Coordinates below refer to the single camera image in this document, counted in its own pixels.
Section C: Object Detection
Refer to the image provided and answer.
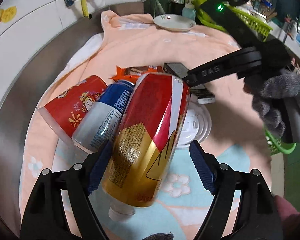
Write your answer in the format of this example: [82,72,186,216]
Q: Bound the blue silver can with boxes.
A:
[72,80,135,154]

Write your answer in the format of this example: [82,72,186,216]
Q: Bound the dark green utensil holder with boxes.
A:
[143,0,171,18]

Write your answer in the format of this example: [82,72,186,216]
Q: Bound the gold red drink can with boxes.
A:
[102,73,190,207]

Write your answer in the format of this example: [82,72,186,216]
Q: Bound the white ceramic plate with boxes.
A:
[153,14,196,32]

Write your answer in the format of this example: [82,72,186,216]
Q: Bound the white plastic cup lid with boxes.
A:
[177,101,212,149]

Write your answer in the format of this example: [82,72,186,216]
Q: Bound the grey gloved right hand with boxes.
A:
[244,70,300,137]

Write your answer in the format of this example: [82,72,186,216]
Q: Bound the small clear bottle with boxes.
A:
[108,199,135,222]

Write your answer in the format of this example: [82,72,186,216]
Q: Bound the green waste basket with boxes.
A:
[264,128,296,155]

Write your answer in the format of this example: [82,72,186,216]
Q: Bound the orange snack wrapper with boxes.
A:
[110,66,164,83]

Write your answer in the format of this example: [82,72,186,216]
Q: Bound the lime green dish rack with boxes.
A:
[192,0,272,41]

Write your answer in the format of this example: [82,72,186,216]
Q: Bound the teal soap bottle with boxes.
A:
[182,0,196,21]

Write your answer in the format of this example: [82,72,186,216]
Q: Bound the red printed plastic cup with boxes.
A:
[38,75,107,145]

